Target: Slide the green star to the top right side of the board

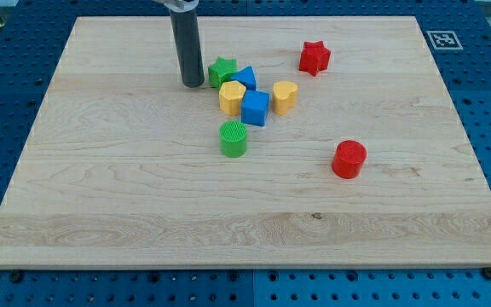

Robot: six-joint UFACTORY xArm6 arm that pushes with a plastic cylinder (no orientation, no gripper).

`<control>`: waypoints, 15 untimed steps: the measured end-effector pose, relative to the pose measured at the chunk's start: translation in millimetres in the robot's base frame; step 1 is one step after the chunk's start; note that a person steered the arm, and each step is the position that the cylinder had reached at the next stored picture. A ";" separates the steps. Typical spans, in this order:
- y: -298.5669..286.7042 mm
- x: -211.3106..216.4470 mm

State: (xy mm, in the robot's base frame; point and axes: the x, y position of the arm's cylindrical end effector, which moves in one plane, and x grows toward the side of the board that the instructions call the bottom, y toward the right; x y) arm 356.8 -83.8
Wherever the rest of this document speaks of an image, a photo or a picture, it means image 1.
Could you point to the red cylinder block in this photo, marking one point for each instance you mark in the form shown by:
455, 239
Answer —
348, 159

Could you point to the red star block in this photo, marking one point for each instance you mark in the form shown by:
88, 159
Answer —
314, 58

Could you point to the green cylinder block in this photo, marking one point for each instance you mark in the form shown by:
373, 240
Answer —
233, 139

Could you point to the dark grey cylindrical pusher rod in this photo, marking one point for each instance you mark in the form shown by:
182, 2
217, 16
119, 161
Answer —
186, 35

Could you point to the green star block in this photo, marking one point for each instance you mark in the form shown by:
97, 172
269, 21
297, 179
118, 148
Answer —
221, 71

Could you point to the white fiducial marker tag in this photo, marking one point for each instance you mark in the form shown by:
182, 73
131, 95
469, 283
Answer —
444, 40

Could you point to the blue cube block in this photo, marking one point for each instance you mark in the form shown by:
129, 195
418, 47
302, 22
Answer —
254, 107

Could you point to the white rod mount collar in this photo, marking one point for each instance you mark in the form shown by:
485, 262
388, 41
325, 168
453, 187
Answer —
179, 5

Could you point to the blue triangle block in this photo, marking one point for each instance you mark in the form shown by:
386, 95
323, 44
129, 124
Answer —
246, 77

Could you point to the yellow heart block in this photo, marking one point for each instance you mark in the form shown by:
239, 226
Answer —
284, 96

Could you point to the light wooden board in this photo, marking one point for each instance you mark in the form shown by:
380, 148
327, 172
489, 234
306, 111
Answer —
122, 167

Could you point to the yellow hexagon block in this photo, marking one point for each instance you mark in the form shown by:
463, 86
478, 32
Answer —
231, 95

